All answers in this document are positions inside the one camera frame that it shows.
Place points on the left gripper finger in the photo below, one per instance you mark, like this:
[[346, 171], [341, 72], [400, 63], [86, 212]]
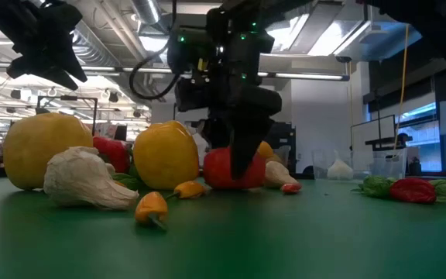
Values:
[[37, 69], [70, 62]]

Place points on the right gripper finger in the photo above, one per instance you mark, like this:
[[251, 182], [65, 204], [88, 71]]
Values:
[[215, 133], [248, 147]]

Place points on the orange fruit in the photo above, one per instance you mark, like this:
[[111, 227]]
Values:
[[265, 149]]

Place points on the red-orange ribbed tomato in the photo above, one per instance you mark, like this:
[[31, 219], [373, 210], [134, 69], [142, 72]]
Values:
[[217, 168]]

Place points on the yellow bell pepper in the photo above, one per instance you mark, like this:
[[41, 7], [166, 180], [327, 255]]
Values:
[[41, 155], [165, 155]]

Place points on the short red chili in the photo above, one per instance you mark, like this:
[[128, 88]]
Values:
[[290, 188]]

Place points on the long orange chili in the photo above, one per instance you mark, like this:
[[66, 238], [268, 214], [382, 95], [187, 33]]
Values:
[[188, 190]]

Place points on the red bell pepper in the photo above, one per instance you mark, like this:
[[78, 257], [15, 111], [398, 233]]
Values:
[[110, 153]]

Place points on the small white garlic bulb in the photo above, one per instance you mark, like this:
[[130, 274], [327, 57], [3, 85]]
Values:
[[110, 169]]

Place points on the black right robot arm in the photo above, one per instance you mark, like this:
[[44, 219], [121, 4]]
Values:
[[440, 23]]

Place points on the black equipment case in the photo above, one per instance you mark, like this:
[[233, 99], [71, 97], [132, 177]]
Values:
[[285, 133]]

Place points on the long ceiling light bar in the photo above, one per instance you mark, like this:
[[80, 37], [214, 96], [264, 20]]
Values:
[[308, 76]]

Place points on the small orange chili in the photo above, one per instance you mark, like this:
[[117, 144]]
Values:
[[151, 207]]

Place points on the green table mat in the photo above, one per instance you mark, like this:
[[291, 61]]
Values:
[[223, 252]]

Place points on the whiteboard on black stand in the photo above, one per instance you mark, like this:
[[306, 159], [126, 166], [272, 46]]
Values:
[[374, 131]]

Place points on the clear plastic bin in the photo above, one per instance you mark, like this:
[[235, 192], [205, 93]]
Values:
[[381, 164]]

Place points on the black shelf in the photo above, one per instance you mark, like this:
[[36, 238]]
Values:
[[385, 141]]

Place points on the small red pepper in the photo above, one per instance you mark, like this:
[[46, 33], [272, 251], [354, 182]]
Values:
[[412, 190]]

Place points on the large window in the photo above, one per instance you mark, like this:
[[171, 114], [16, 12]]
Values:
[[424, 135]]

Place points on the black gantry frame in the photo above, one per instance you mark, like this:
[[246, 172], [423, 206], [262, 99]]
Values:
[[68, 98]]

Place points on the silver round air duct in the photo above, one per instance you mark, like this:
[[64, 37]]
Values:
[[145, 11]]

